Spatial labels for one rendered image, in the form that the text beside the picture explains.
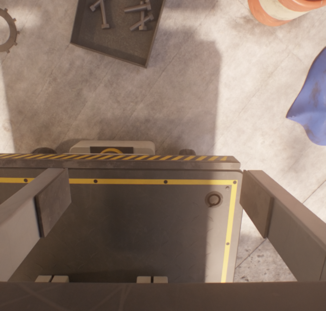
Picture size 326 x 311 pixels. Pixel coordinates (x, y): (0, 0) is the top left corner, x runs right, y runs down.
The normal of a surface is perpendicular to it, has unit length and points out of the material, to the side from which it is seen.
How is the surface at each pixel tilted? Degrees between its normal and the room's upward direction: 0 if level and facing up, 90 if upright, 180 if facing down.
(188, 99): 0
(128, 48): 0
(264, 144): 0
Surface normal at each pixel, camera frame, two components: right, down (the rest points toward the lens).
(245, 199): -1.00, -0.01
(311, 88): -0.64, 0.42
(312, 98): -0.69, 0.18
